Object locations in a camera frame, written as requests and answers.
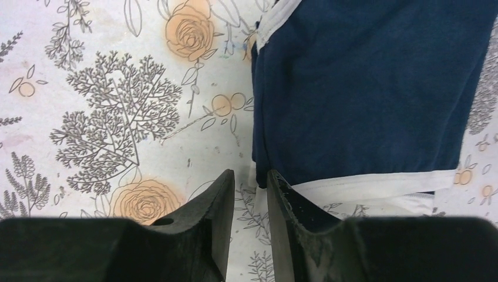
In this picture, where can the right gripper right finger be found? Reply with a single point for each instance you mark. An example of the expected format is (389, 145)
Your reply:
(309, 244)

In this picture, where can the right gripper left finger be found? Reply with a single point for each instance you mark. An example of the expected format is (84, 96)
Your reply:
(190, 244)

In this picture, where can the navy blue white-trimmed underwear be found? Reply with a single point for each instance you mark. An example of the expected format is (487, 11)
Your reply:
(365, 103)

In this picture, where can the floral patterned table mat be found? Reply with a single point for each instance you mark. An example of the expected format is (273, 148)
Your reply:
(130, 109)

